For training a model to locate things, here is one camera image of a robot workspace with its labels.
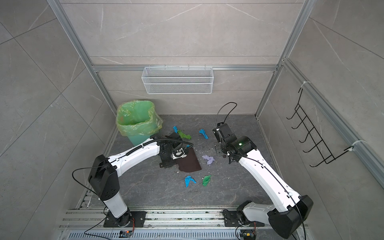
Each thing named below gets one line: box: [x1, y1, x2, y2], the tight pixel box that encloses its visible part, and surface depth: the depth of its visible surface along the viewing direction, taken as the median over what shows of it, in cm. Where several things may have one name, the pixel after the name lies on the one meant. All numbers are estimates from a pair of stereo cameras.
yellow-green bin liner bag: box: [115, 100, 163, 137], surface depth 92 cm
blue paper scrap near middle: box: [184, 175, 197, 188], surface depth 87 cm
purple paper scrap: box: [201, 155, 215, 165], surface depth 96 cm
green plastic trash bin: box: [116, 100, 163, 146], surface depth 92 cm
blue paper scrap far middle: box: [199, 128, 209, 140], surface depth 109 cm
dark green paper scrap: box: [202, 175, 212, 187], surface depth 87 cm
